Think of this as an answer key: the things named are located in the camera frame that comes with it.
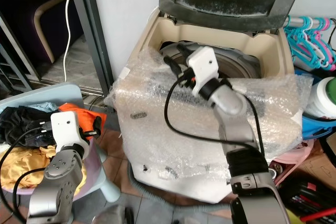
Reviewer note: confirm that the pink plastic basin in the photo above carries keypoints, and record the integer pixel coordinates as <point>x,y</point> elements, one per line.
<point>294,153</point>

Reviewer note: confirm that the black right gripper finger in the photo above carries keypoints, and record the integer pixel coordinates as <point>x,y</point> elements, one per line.
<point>172,65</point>
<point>184,51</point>

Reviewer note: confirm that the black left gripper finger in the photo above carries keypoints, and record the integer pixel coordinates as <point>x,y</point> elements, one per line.
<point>48,127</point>
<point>93,126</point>

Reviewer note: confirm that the clear bubble wrap sheet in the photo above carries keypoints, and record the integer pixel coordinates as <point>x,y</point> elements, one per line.
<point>147,108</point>

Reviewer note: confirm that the black garment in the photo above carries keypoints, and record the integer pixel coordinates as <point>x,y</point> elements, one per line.
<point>21,127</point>

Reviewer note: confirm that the yellow garment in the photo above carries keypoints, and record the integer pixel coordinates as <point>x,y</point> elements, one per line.
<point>26,166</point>

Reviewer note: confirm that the dark metal rack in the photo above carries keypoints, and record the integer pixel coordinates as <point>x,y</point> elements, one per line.
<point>13,61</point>

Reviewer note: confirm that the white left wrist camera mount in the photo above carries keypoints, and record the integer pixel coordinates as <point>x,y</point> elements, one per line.
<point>68,128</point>

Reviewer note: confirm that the beige top-load washing machine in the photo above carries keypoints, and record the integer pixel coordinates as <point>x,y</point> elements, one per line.
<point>268,51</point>

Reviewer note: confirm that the dark grey door frame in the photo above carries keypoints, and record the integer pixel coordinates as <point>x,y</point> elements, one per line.
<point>92,30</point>

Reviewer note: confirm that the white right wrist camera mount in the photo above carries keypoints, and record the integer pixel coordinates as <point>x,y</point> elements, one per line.
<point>203,65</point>

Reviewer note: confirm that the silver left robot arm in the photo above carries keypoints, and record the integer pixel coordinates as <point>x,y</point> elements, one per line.
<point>58,182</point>

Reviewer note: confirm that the pink plastic clothes hangers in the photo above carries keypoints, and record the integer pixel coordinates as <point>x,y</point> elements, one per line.
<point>326,30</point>

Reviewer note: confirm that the teal plastic clothes hangers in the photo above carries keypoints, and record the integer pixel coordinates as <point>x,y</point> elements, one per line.
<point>304,45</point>

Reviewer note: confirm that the blue plastic basin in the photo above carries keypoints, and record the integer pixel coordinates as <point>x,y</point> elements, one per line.
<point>320,127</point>

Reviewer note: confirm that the brown cardboard box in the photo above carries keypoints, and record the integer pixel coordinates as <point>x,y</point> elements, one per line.
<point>326,161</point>

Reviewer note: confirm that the black and red toolbox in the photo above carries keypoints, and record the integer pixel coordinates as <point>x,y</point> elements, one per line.
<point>307,198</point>

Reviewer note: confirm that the white tub with green lid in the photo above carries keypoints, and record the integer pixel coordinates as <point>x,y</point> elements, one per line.
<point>323,98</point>

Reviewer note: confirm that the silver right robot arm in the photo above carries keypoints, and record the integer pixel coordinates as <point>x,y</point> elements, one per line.
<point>247,171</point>

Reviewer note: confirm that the purple wooden armchair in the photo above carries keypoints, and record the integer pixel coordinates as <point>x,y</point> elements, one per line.
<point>42,14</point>

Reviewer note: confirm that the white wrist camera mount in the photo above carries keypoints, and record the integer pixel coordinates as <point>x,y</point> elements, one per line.
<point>68,128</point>
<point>203,65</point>

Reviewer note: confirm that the orange garment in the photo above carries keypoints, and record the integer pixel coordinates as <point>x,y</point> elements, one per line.
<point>79,109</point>

